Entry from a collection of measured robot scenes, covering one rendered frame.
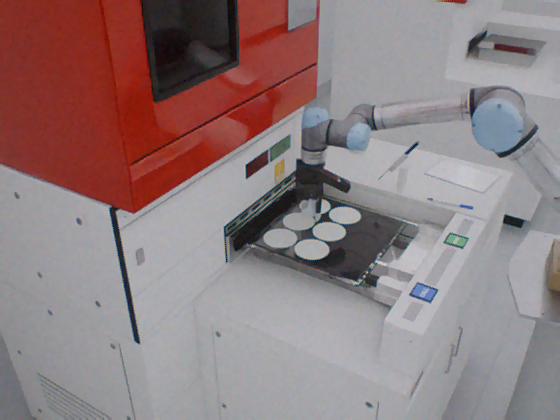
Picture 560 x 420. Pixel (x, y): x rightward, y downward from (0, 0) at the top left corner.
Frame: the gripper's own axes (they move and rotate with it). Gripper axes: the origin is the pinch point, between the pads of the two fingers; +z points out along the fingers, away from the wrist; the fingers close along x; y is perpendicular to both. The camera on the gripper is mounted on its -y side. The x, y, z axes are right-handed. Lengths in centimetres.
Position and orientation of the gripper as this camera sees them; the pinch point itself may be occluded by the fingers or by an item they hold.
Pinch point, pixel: (318, 217)
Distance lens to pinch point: 176.6
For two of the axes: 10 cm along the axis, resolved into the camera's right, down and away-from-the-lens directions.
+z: 0.0, 8.5, 5.3
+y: -10.0, 0.0, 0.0
